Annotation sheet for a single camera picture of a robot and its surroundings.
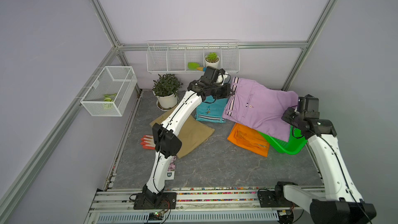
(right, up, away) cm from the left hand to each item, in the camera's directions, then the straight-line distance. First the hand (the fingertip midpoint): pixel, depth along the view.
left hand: (234, 93), depth 78 cm
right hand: (+26, -10, -3) cm, 28 cm away
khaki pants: (-23, -23, +19) cm, 37 cm away
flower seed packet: (-34, -42, +5) cm, 54 cm away
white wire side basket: (-68, +9, +9) cm, 69 cm away
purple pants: (+9, -5, +1) cm, 10 cm away
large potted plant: (-40, +4, +18) cm, 44 cm away
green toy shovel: (-22, +19, +21) cm, 36 cm away
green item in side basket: (-62, -4, -4) cm, 62 cm away
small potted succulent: (-11, +21, +13) cm, 27 cm away
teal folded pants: (-11, -9, +27) cm, 31 cm away
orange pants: (+11, -26, +14) cm, 31 cm away
